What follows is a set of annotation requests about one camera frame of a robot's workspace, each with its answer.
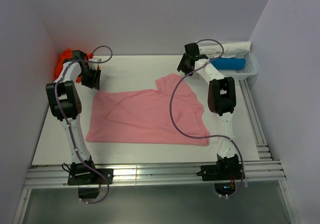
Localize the orange t shirt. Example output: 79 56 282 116
53 48 94 83

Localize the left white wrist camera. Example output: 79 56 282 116
87 58 102 71

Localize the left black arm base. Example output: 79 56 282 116
61 163 114 201

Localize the pink t shirt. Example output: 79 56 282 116
85 73 210 146

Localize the purple cable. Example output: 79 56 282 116
54 45 113 205
169 38 246 200

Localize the rolled white t shirt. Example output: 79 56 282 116
199 41 252 58

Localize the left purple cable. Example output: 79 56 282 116
54 45 113 205

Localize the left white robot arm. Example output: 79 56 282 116
45 50 101 184

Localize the white plastic basket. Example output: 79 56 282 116
194 40 259 82

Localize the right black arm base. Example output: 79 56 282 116
196 154 245 198

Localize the rolled blue t shirt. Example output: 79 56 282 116
210 57 246 71

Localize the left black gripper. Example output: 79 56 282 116
79 66 102 90

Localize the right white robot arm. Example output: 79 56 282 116
177 42 239 179

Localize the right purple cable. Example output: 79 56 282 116
169 38 246 200

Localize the aluminium rail frame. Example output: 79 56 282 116
13 80 301 224

